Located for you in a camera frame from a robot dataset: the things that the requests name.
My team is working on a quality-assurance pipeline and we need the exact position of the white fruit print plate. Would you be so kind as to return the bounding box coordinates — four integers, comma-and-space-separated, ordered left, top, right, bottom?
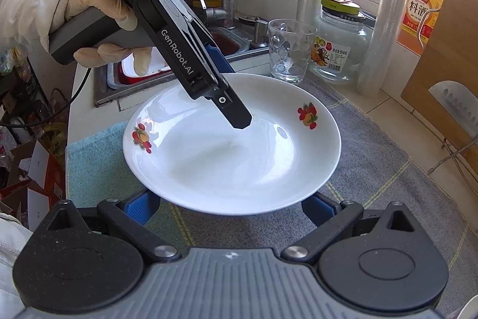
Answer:
122, 73, 342, 217

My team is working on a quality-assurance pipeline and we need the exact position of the wooden cutting board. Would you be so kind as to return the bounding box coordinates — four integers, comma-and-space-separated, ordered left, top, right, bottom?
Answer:
401, 0, 478, 170

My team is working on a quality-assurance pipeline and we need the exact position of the person's white jacket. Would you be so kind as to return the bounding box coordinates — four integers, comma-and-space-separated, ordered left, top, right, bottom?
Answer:
0, 210, 36, 319

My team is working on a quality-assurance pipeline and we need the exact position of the black cable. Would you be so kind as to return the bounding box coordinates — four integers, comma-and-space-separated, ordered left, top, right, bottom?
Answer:
0, 67, 92, 129

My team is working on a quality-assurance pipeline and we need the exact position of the metal wire rack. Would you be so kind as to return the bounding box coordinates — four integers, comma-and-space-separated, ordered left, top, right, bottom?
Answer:
428, 136, 478, 200

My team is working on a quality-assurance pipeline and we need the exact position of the grey checked cloth mat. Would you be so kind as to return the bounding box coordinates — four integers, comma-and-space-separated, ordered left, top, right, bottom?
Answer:
65, 72, 469, 308

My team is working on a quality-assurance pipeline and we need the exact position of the white and red drain basket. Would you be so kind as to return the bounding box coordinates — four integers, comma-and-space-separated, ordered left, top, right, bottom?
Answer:
108, 50, 176, 86

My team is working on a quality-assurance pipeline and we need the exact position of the glass jar with green lid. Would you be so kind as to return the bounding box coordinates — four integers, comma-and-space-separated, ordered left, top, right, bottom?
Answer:
312, 0, 371, 85

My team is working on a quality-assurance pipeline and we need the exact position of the cardboard box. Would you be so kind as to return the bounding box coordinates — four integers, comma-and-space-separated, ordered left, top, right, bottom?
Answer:
0, 140, 66, 222

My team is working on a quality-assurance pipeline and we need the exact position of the clear drinking glass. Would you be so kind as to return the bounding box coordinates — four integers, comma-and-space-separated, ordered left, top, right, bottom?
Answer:
267, 19, 318, 82

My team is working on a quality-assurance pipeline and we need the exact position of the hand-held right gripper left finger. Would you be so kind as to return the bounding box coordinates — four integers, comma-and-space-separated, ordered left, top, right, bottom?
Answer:
48, 188, 182, 263

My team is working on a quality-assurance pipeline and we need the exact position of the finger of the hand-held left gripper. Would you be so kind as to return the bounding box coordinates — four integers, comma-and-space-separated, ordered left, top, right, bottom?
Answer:
215, 84, 252, 130
187, 14, 237, 82

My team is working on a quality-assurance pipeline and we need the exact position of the black handled cleaver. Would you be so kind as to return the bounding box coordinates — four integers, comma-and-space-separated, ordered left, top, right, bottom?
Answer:
428, 80, 478, 140

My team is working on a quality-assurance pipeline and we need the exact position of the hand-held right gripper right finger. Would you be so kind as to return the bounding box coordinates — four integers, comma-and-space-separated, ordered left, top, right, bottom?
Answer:
281, 192, 415, 263

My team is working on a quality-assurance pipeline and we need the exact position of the tall plastic wrap roll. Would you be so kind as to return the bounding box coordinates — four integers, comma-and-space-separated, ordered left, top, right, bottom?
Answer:
356, 0, 417, 98

